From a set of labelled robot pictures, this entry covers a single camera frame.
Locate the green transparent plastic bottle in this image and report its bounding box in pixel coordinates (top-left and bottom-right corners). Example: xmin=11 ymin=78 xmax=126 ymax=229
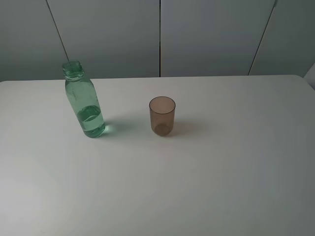
xmin=62 ymin=61 xmax=106 ymax=138

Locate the pink translucent plastic cup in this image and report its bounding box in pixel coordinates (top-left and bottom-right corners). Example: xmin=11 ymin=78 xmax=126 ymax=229
xmin=149 ymin=96 xmax=176 ymax=136

